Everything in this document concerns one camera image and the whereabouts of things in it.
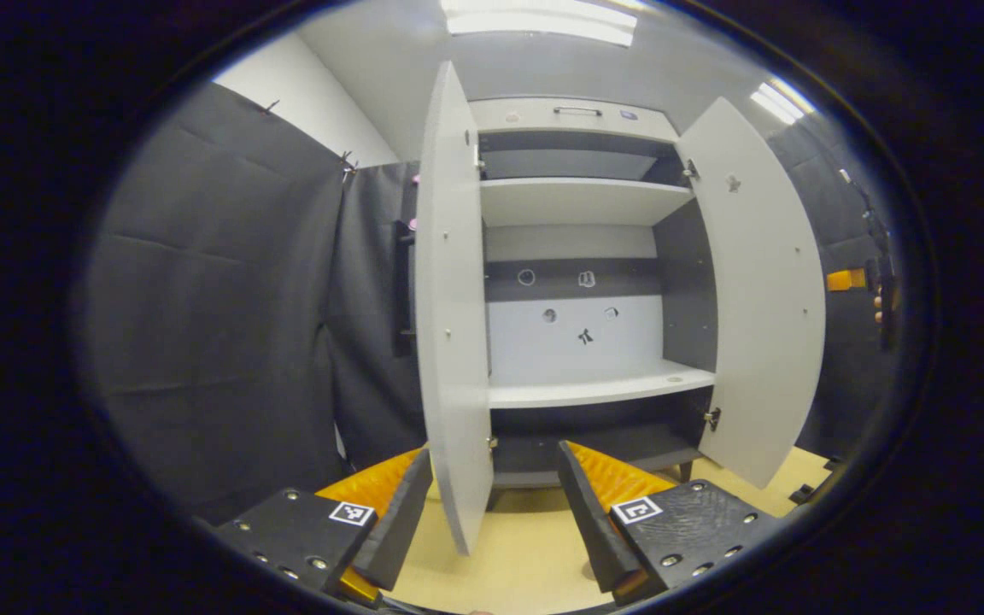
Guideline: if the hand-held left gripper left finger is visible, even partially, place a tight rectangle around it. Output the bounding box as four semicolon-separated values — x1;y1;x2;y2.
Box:
214;448;435;604

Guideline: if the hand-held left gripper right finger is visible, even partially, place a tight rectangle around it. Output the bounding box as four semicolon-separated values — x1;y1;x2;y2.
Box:
556;440;788;606

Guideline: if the white cabinet door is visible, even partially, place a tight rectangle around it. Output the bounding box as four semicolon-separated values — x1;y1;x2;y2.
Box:
678;97;827;489
394;60;495;556

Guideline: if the white cabinet shelf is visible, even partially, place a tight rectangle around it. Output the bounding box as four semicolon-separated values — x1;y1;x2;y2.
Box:
488;360;717;409
479;178;695;227

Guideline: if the white and grey cabinet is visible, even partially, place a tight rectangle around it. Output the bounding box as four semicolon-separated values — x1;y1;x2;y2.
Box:
468;97;719;489

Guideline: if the ceiling light panel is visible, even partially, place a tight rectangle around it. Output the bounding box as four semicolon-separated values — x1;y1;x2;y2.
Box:
441;0;638;46
750;79;816;126

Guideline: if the small black object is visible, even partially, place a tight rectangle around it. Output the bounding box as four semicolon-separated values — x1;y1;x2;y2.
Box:
789;457;841;505

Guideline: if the black backdrop cloth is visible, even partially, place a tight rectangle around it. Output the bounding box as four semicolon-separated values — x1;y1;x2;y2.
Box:
82;81;903;526

